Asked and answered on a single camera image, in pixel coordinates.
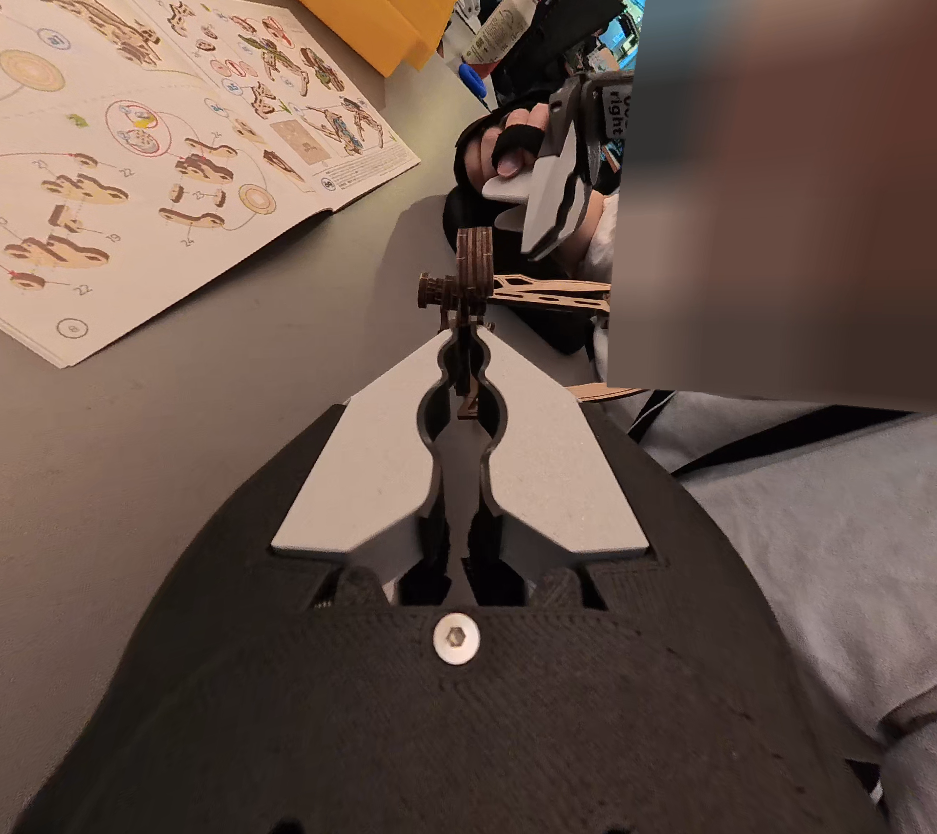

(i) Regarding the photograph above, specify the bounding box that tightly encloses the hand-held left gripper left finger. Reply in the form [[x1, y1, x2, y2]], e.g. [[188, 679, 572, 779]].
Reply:
[[271, 329, 459, 590]]

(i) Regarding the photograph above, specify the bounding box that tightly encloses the illustrated instruction booklet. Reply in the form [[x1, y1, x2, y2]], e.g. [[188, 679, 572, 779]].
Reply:
[[0, 0, 423, 369]]

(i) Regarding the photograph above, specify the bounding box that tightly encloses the person's right hand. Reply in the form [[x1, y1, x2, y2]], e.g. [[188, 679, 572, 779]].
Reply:
[[453, 103, 552, 189]]

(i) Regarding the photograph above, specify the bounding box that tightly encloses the white bottle with red cap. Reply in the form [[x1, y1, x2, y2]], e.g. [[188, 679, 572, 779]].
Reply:
[[461, 0, 549, 66]]

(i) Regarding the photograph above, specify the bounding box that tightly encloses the brown wooden model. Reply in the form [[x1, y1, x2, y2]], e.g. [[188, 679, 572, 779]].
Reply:
[[417, 228, 647, 421]]

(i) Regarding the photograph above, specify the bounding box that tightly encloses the person's right forearm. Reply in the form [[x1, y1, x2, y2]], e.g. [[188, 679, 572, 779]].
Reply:
[[580, 191, 620, 286]]

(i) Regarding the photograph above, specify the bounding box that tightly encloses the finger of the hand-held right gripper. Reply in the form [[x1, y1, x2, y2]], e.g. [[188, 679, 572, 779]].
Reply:
[[545, 179, 596, 260], [520, 137, 581, 262]]

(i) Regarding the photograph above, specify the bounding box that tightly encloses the person's torso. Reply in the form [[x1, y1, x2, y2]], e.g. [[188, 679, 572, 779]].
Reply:
[[606, 390, 937, 834]]

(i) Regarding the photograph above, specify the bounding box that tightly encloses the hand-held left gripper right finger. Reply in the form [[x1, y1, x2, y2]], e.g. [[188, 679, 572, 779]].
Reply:
[[468, 329, 652, 590]]

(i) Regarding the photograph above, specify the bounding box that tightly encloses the black strap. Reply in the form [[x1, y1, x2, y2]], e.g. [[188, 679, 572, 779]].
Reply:
[[628, 390, 913, 478]]

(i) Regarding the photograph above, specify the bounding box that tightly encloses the black office chair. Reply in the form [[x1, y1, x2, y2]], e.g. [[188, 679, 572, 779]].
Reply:
[[493, 0, 632, 112]]

